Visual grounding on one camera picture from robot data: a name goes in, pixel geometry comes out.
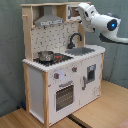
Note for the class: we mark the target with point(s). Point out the red right stove knob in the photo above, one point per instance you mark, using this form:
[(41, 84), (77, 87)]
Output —
[(74, 69)]

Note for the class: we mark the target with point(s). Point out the white toy oven door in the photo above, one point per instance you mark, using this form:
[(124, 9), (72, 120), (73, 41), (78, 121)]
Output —
[(63, 99)]

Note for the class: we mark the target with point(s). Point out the red left stove knob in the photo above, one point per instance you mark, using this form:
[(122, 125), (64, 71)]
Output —
[(56, 76)]

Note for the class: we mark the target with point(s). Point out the white cabinet door with dispenser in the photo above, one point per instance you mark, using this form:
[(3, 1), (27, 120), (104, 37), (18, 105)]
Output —
[(90, 79)]

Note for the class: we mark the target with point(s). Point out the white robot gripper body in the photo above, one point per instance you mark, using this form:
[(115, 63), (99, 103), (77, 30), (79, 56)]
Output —
[(86, 12)]

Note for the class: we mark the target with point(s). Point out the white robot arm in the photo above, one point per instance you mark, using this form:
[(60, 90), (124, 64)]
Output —
[(107, 24)]

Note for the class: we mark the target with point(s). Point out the white wooden toy kitchen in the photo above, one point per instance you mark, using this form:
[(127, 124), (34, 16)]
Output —
[(38, 78)]

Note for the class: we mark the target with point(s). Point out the red stove knob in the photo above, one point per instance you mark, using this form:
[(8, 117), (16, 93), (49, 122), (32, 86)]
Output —
[(74, 69), (56, 76)]

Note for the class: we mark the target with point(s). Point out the grey toy sink basin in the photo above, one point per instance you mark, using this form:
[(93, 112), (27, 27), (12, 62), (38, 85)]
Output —
[(79, 51)]

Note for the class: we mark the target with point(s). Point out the white toy microwave door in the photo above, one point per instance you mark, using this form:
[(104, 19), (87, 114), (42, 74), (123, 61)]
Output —
[(72, 13)]

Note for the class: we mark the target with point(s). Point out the black toy stovetop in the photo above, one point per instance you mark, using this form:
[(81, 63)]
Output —
[(58, 58)]

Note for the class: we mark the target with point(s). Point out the grey toy range hood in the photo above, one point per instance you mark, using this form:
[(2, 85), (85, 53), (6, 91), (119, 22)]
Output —
[(48, 18)]

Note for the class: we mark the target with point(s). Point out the black toy faucet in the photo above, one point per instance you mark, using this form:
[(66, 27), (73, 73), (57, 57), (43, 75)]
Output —
[(71, 43)]

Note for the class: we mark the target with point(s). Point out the silver toy cooking pot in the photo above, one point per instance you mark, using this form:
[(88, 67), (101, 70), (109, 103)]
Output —
[(46, 55)]

